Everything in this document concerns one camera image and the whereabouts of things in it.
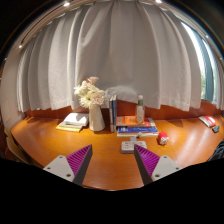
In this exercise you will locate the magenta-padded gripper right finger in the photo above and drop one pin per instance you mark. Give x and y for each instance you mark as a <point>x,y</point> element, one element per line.
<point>163,166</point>

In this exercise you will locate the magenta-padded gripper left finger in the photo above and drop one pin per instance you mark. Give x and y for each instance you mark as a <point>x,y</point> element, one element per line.
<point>61,166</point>

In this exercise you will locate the large white book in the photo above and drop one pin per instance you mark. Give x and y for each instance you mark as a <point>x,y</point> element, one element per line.
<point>150,135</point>

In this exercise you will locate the grey power strip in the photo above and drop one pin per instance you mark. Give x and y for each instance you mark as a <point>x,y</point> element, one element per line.
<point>133,146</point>

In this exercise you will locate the yellow book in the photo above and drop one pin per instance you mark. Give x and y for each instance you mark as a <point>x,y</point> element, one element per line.
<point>66,128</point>

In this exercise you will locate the red and white book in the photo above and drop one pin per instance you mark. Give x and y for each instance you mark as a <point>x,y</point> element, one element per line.
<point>150,124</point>

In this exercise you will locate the blue flat book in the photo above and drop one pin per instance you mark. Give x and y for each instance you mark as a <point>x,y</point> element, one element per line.
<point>136,130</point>

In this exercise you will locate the white paperback book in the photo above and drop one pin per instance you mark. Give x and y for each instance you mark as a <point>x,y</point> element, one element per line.
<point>76,119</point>

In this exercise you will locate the clear drink bottle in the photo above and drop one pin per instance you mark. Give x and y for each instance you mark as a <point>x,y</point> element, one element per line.
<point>140,113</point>

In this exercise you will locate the white vase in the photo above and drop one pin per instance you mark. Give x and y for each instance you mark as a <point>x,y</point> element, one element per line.
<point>96,120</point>

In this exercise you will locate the orange book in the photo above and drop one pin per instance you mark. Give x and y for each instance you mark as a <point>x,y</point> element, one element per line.
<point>126,120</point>

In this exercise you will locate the red booklet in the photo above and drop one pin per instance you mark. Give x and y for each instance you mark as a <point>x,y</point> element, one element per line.
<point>208,120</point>

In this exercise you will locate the small dark object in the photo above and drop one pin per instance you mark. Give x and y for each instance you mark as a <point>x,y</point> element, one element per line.
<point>216,128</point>

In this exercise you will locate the dark blue thin book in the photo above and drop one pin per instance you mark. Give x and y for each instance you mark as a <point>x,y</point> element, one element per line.
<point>110,115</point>

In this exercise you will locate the blue starry-cover book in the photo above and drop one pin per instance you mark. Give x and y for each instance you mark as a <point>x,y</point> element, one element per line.
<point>115,113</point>

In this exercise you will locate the white and pink flower bouquet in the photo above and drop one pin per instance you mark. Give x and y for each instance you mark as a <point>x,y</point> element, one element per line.
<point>90,95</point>

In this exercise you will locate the window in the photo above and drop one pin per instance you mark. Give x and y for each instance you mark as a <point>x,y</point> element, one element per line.
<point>203,80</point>

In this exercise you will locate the white curtain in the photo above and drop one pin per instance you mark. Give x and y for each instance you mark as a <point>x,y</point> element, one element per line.
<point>116,50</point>

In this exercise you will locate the recessed ceiling lights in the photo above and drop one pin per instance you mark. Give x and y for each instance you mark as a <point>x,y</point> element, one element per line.
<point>65,4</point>

